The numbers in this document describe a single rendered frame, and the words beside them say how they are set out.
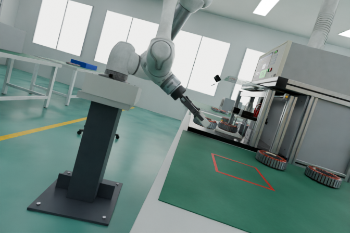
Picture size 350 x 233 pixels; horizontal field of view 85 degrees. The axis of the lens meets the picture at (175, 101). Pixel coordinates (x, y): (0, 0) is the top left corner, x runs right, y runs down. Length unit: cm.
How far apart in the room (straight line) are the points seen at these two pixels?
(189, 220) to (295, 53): 98
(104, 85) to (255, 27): 556
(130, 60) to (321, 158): 117
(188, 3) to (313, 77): 77
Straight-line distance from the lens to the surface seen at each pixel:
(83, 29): 714
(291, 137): 106
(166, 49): 71
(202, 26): 618
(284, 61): 113
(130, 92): 121
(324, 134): 111
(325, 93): 108
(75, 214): 149
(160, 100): 596
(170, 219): 33
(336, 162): 117
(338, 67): 124
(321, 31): 277
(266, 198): 54
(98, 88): 125
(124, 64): 133
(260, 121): 99
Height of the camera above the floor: 94
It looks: 4 degrees down
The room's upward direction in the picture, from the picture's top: 17 degrees clockwise
